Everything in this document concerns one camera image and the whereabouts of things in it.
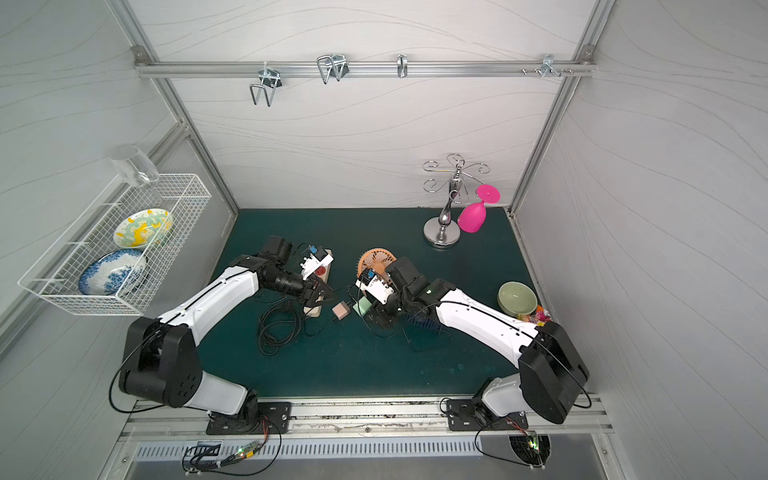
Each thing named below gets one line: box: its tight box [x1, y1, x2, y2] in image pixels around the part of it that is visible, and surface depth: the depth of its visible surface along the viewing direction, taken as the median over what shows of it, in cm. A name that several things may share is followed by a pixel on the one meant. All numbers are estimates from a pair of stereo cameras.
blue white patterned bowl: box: [78, 250, 149, 296], surface depth 63 cm
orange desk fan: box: [358, 248, 398, 284], surface depth 95 cm
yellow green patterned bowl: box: [114, 209, 173, 249], surface depth 71 cm
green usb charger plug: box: [353, 296, 373, 317], surface depth 80 cm
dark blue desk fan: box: [401, 313, 453, 352], surface depth 88 cm
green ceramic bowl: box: [497, 281, 538, 317], surface depth 94 cm
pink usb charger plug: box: [332, 301, 351, 320], surface depth 92 cm
